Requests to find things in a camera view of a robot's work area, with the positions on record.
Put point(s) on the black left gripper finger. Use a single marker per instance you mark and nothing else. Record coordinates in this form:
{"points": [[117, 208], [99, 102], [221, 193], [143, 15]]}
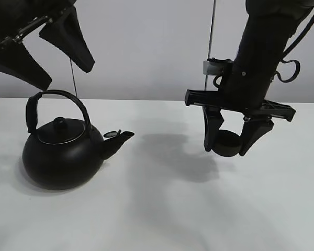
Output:
{"points": [[15, 60], [65, 34]]}

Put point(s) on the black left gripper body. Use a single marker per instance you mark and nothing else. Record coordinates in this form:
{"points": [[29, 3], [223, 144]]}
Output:
{"points": [[15, 15]]}

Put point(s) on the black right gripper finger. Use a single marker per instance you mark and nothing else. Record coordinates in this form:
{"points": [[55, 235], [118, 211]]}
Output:
{"points": [[254, 129], [213, 120]]}

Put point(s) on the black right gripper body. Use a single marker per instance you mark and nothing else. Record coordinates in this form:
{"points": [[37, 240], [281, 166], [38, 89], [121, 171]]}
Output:
{"points": [[248, 102]]}

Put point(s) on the small black teacup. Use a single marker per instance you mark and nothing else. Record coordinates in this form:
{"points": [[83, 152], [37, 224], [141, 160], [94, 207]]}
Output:
{"points": [[227, 143]]}

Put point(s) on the black round teapot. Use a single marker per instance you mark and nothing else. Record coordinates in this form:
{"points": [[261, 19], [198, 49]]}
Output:
{"points": [[66, 153]]}

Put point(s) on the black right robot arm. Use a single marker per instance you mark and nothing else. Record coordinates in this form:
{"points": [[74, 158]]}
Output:
{"points": [[236, 113]]}

